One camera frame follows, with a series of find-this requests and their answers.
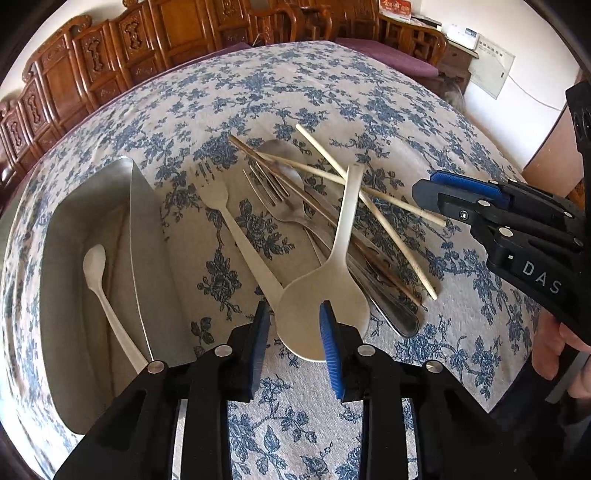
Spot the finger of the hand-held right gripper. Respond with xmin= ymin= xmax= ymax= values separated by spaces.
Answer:
xmin=429 ymin=169 xmax=587 ymax=223
xmin=412 ymin=179 xmax=585 ymax=260

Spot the small white spoon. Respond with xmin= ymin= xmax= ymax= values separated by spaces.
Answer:
xmin=82 ymin=244 xmax=149 ymax=374

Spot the carved wooden armchair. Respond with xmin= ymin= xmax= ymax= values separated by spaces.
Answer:
xmin=249 ymin=0 xmax=379 ymax=48

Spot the person's right hand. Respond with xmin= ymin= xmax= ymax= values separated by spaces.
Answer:
xmin=530 ymin=310 xmax=591 ymax=402

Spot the metal spoon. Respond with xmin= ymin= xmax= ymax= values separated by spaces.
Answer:
xmin=256 ymin=140 xmax=420 ymax=339

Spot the carved wooden chair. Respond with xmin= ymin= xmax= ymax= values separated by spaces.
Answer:
xmin=0 ymin=95 xmax=44 ymax=204

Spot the light wooden chopstick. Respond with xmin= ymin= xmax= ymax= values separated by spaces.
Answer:
xmin=294 ymin=124 xmax=438 ymax=301
xmin=263 ymin=154 xmax=448 ymax=228

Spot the white box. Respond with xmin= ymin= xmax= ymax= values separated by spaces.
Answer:
xmin=442 ymin=25 xmax=481 ymax=51

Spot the long carved wooden sofa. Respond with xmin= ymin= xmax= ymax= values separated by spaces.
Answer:
xmin=18 ymin=0 xmax=259 ymax=153

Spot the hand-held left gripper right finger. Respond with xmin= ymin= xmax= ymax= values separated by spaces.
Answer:
xmin=318 ymin=300 xmax=539 ymax=480

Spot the white wall chart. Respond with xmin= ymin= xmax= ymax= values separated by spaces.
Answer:
xmin=467 ymin=46 xmax=516 ymax=100

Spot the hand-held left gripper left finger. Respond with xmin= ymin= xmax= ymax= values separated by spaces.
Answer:
xmin=53 ymin=300 xmax=271 ymax=480

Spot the red box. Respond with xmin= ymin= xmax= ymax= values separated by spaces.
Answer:
xmin=379 ymin=0 xmax=413 ymax=19

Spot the purple seat cushion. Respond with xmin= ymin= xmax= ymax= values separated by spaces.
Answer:
xmin=335 ymin=37 xmax=440 ymax=80

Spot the white plastic fork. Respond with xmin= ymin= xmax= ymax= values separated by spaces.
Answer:
xmin=189 ymin=159 xmax=285 ymax=306

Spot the silver metal tray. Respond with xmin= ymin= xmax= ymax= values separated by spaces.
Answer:
xmin=39 ymin=156 xmax=200 ymax=435

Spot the white cable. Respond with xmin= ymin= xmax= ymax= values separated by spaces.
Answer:
xmin=508 ymin=73 xmax=568 ymax=112

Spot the large white plastic spoon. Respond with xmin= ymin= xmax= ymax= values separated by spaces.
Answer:
xmin=276 ymin=162 xmax=371 ymax=363

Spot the wooden lattice bench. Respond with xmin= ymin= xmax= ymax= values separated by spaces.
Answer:
xmin=379 ymin=15 xmax=451 ymax=80

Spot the dark brown chopstick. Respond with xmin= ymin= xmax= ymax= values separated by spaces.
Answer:
xmin=231 ymin=141 xmax=416 ymax=302
xmin=229 ymin=135 xmax=424 ymax=306

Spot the wooden side cabinet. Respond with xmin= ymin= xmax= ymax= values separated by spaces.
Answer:
xmin=438 ymin=44 xmax=479 ymax=94

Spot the blue floral tablecloth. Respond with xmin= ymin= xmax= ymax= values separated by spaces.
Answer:
xmin=0 ymin=41 xmax=551 ymax=480

